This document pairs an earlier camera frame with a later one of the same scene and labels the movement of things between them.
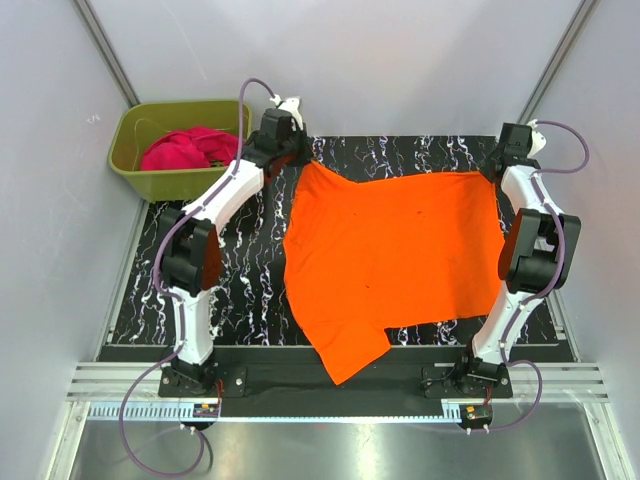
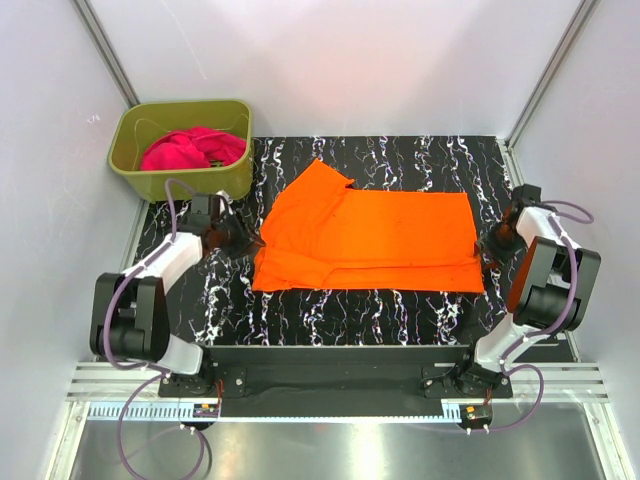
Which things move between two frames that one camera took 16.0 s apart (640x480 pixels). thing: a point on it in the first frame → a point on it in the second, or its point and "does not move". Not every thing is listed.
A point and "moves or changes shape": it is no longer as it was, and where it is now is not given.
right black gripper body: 496,153 → 506,242
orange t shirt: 363,256 moves or changes shape
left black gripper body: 297,140 → 229,236
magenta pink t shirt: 190,149 does not move
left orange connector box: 205,410 does not move
